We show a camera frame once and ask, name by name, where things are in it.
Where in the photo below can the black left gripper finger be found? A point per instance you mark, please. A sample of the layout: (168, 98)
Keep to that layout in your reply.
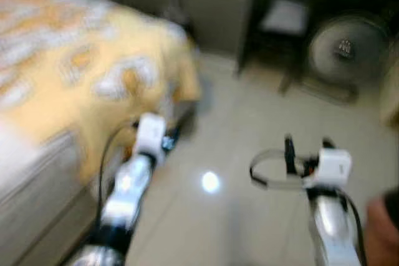
(176, 134)

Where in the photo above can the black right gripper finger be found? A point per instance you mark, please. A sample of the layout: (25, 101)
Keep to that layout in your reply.
(328, 144)
(290, 154)

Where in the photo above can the yellow cartoon egg blanket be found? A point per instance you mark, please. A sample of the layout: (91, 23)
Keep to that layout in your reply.
(81, 73)

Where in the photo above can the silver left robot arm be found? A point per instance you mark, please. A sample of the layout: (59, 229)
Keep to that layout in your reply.
(124, 191)

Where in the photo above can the person limb with black garment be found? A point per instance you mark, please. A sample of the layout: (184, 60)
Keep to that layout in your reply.
(381, 235)

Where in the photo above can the black folding chair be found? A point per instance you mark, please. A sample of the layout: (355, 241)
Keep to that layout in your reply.
(280, 45)

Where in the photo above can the grey sliding wardrobe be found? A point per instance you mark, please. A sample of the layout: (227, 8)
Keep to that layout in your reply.
(206, 4)

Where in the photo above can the pale grey square cushion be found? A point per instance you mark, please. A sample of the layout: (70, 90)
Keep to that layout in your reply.
(285, 15)

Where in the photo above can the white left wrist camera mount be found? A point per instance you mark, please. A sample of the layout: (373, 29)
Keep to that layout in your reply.
(149, 135)

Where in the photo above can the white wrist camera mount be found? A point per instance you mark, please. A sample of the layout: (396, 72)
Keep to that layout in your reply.
(149, 135)
(335, 167)

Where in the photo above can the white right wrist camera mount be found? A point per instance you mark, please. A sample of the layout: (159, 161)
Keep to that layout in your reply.
(335, 167)

